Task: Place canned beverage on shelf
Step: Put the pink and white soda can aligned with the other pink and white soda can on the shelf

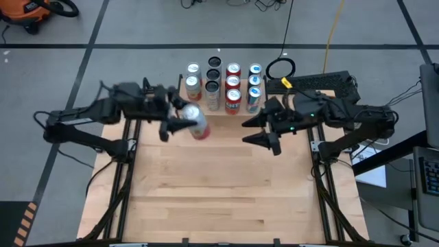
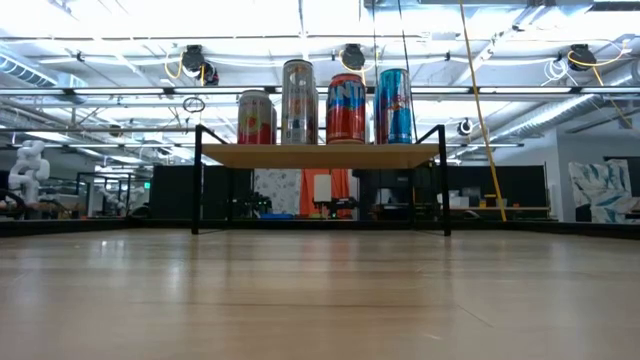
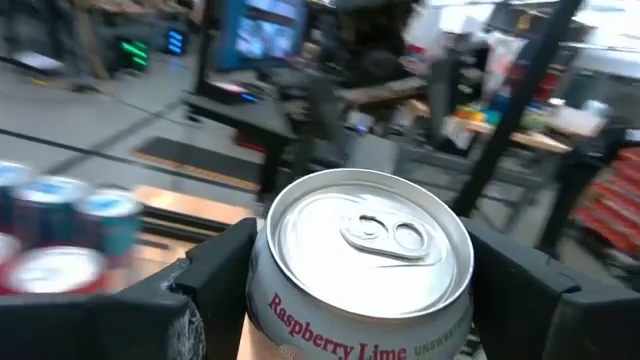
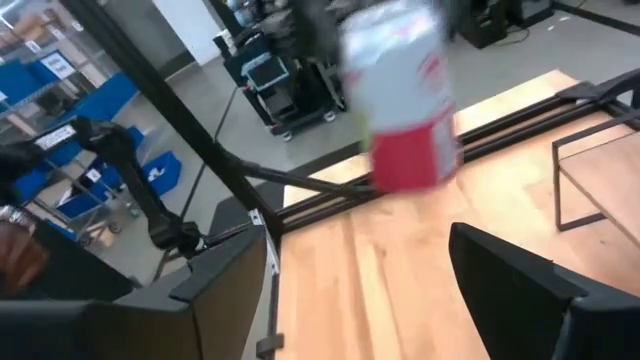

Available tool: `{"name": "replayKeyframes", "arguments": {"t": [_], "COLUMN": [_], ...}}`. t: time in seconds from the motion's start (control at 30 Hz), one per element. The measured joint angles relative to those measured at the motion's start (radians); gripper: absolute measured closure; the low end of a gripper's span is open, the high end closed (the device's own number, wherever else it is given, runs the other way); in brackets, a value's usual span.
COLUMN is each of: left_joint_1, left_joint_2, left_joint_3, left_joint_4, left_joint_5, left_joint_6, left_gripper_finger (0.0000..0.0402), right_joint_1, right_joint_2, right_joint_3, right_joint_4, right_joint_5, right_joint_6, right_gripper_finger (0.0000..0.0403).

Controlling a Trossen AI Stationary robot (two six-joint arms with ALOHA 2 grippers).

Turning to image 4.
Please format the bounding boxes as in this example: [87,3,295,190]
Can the wooden shelf with black legs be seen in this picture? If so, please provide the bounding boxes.
[551,112,640,246]

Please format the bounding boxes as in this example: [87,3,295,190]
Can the blue storage bin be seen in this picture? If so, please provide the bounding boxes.
[142,150,184,197]
[74,72,139,121]
[14,142,84,201]
[0,49,76,106]
[127,124,147,151]

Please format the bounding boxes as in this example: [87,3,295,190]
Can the black equipment cart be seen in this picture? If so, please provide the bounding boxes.
[214,0,349,143]

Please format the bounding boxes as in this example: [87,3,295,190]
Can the metal storage rack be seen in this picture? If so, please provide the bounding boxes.
[0,0,186,246]

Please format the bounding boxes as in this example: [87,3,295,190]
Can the black metal rail frame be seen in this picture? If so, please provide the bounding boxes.
[234,67,640,234]

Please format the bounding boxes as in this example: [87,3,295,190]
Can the person's hand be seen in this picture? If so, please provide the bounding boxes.
[0,219,49,299]

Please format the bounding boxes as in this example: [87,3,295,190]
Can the black diagonal strut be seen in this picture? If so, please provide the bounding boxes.
[59,0,286,239]

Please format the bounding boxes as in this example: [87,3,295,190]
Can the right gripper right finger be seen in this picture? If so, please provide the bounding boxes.
[448,222,640,360]

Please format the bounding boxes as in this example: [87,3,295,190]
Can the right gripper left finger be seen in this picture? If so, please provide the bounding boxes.
[0,227,269,360]

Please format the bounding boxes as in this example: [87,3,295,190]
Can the black table clamp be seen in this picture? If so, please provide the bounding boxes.
[256,333,285,360]

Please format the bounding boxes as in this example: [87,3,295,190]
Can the black equipment cabinet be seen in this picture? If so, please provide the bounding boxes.
[457,0,511,50]
[514,0,556,29]

